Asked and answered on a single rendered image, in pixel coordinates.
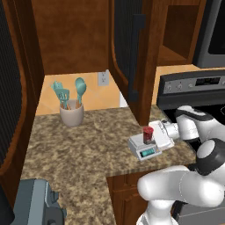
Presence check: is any wooden wall cabinet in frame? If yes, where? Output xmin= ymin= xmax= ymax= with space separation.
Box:
xmin=30 ymin=0 xmax=113 ymax=76

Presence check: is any white rounded object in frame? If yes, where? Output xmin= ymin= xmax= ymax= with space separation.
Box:
xmin=119 ymin=92 xmax=129 ymax=108

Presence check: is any beige utensil pot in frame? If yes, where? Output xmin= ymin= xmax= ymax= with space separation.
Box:
xmin=59 ymin=99 xmax=85 ymax=128

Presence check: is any wooden cabinet door dark panel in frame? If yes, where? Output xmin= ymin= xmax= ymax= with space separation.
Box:
xmin=0 ymin=0 xmax=46 ymax=209

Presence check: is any white wall outlet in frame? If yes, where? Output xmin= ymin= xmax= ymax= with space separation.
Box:
xmin=97 ymin=69 xmax=111 ymax=87

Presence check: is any grey black stove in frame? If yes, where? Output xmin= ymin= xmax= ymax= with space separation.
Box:
xmin=156 ymin=69 xmax=225 ymax=225

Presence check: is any white digital scale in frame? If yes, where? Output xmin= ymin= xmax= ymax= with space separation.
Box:
xmin=127 ymin=134 xmax=163 ymax=162

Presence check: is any wooden open shelf cabinet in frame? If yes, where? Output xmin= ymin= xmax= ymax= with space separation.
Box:
xmin=156 ymin=0 xmax=207 ymax=68

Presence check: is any grey microwave oven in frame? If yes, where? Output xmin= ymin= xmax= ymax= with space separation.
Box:
xmin=192 ymin=0 xmax=225 ymax=69

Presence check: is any wooden base cabinet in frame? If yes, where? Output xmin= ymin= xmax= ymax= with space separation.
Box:
xmin=106 ymin=168 xmax=156 ymax=225

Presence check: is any red yogurt cup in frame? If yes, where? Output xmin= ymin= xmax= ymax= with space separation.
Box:
xmin=142 ymin=126 xmax=155 ymax=145

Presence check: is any wooden cabinet door with handle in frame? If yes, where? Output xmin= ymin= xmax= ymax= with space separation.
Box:
xmin=108 ymin=0 xmax=162 ymax=127

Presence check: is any teal slotted spatula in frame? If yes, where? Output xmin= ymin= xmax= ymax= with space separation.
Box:
xmin=58 ymin=88 xmax=71 ymax=110

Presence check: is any teal spoon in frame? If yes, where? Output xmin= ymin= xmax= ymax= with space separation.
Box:
xmin=74 ymin=76 xmax=88 ymax=108

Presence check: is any grey toaster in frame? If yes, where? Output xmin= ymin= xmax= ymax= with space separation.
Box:
xmin=11 ymin=178 xmax=68 ymax=225

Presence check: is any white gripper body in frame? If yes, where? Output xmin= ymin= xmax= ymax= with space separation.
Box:
xmin=149 ymin=119 xmax=176 ymax=152

